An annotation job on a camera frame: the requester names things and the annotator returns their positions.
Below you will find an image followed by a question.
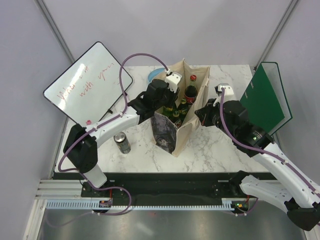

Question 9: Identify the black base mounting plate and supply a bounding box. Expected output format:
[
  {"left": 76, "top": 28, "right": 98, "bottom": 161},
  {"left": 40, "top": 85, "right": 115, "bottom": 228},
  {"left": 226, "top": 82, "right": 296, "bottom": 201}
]
[{"left": 52, "top": 170, "right": 278, "bottom": 208}]

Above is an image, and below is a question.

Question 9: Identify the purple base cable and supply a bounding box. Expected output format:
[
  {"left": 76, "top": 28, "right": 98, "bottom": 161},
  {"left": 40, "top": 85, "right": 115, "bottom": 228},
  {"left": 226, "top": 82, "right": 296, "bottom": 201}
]
[
  {"left": 224, "top": 193, "right": 259, "bottom": 217},
  {"left": 44, "top": 186, "right": 133, "bottom": 229}
]

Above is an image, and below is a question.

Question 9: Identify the cream canvas Monet tote bag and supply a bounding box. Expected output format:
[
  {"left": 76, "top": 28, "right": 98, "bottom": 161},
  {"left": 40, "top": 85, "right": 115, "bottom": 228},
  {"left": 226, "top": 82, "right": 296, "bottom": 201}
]
[{"left": 150, "top": 59, "right": 211, "bottom": 157}]

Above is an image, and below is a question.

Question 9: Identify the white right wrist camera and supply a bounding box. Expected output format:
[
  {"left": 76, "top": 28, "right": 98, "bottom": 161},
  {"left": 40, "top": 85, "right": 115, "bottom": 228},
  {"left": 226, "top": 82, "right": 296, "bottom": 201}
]
[{"left": 214, "top": 83, "right": 235, "bottom": 97}]

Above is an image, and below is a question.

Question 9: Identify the black Schweppes drink can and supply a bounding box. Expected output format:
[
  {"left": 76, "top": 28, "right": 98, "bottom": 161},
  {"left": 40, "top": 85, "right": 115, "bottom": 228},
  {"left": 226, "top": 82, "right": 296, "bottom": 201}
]
[{"left": 113, "top": 132, "right": 131, "bottom": 154}]

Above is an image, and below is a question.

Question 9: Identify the green ring binder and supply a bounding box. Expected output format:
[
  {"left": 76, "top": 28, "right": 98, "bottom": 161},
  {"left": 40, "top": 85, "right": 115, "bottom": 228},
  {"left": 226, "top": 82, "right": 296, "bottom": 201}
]
[{"left": 240, "top": 61, "right": 293, "bottom": 135}]

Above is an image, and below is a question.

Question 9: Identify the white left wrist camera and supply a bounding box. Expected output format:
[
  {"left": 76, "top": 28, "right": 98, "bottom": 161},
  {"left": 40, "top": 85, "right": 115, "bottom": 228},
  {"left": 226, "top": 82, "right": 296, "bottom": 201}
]
[{"left": 164, "top": 72, "right": 182, "bottom": 93}]

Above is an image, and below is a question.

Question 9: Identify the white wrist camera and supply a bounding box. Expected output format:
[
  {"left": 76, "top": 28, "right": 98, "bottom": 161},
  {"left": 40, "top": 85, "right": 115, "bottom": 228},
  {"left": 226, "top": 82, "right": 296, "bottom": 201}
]
[
  {"left": 164, "top": 72, "right": 182, "bottom": 93},
  {"left": 214, "top": 83, "right": 235, "bottom": 97}
]

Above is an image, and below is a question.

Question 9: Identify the light blue slotted cable duct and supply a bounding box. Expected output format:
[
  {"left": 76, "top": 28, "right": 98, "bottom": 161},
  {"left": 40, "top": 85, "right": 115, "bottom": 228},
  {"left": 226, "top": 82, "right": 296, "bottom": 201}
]
[{"left": 45, "top": 199, "right": 235, "bottom": 211}]

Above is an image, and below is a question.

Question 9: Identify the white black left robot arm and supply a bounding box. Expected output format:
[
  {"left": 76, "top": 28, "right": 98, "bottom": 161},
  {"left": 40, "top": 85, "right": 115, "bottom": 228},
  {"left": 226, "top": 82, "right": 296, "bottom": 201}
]
[{"left": 63, "top": 76, "right": 181, "bottom": 197}]

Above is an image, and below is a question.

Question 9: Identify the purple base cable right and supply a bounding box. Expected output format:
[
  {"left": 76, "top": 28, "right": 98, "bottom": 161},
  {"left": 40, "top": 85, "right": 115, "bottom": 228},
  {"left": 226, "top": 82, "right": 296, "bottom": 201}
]
[{"left": 224, "top": 193, "right": 259, "bottom": 217}]

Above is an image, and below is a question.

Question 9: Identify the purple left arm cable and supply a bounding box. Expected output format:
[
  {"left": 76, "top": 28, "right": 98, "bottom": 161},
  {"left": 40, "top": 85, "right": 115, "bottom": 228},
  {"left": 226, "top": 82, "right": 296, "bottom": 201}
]
[{"left": 57, "top": 52, "right": 171, "bottom": 193}]

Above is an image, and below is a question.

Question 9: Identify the white dry-erase board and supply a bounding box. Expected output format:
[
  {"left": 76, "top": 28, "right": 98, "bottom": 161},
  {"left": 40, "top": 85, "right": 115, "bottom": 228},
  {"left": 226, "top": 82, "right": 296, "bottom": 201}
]
[{"left": 43, "top": 41, "right": 133, "bottom": 127}]

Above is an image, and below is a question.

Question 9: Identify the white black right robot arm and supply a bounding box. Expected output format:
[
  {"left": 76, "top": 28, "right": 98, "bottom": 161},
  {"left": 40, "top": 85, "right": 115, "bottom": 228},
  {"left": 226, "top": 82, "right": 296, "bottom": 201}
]
[{"left": 195, "top": 98, "right": 320, "bottom": 231}]

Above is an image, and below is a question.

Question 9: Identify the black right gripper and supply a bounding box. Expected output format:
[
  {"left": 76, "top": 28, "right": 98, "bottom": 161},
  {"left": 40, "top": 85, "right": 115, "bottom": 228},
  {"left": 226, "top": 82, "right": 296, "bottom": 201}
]
[{"left": 194, "top": 98, "right": 237, "bottom": 139}]

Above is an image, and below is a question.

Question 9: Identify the Coca-Cola glass bottle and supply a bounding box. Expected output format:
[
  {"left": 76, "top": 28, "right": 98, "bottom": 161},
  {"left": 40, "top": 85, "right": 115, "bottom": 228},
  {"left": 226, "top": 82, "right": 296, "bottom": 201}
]
[{"left": 184, "top": 74, "right": 198, "bottom": 105}]

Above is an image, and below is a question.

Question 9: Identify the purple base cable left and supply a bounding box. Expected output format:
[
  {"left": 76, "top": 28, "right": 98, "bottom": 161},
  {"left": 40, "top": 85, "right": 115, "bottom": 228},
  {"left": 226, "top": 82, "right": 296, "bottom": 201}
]
[{"left": 44, "top": 186, "right": 133, "bottom": 229}]

